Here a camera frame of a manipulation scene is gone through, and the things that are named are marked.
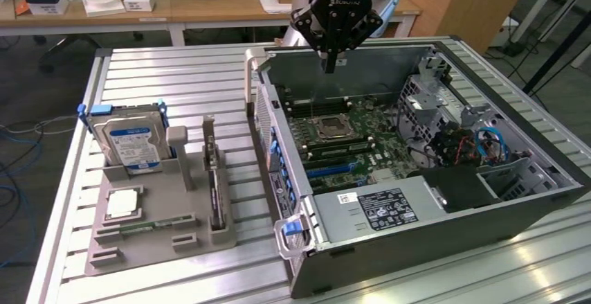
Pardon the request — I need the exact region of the black graphics card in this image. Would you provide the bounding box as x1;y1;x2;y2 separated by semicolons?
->
201;115;228;231

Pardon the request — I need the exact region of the white paper booklet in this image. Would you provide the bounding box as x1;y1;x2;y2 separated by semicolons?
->
254;0;293;15

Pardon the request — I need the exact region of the wooden cabinet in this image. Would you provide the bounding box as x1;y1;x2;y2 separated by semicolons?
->
397;0;536;55

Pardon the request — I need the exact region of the perforated metal drive cage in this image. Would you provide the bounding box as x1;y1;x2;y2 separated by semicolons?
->
397;53;465;135

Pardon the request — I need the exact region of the white floor box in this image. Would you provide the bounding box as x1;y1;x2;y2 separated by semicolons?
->
488;16;525;48

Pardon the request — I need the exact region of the CPU socket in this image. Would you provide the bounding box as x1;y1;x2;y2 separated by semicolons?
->
313;115;352;141

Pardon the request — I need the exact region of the metal socket cover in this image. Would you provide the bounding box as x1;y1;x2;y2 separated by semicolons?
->
313;115;353;141

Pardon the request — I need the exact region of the green motherboard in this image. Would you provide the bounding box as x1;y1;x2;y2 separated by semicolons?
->
278;87;418;196

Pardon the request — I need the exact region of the plain white box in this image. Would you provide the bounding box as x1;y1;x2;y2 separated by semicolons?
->
121;0;157;12

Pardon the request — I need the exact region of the black labelled RAM stick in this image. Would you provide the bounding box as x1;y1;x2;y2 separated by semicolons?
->
304;141;373;158

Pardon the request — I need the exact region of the black stand leg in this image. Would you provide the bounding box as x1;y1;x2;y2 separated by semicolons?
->
520;0;591;97

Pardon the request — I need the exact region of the white square tray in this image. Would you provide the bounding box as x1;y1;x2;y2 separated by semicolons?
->
81;0;128;18

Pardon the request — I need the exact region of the silver chipset heatsink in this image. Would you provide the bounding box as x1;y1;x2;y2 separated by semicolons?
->
368;168;400;184

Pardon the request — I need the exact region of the wooden desk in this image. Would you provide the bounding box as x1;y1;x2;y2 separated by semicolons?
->
0;0;421;47

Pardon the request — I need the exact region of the metal disk bay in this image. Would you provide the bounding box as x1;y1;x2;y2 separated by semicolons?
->
475;157;557;203

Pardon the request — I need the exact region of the white box with black lid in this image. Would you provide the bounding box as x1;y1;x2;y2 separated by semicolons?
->
22;0;70;16

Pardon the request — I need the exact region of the grey power supply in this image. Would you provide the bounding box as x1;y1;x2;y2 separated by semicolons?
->
312;175;448;243

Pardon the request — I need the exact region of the silver CPU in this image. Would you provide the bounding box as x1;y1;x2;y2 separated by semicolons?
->
105;189;140;220

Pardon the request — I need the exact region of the black PC case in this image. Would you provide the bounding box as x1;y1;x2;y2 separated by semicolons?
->
246;35;591;300

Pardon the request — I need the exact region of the green RAM stick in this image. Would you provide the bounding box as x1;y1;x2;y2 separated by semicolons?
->
117;215;193;234

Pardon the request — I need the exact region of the grey parts rack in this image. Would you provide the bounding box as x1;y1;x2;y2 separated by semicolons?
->
85;115;237;277

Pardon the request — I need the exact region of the black wire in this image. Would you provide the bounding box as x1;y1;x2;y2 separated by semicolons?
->
394;102;438;166

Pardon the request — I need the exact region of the blue wire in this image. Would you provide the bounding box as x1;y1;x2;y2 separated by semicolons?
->
473;126;512;166

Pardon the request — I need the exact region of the red wire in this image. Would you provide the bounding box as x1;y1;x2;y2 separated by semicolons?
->
454;133;477;166

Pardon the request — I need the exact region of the hard disk with blue bracket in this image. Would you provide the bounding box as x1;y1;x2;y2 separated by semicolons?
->
76;98;169;176

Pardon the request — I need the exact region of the grey case handle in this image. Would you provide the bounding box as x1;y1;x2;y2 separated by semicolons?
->
273;211;318;260

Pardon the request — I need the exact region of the blue floor cable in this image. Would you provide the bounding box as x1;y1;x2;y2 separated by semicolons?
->
0;123;45;269

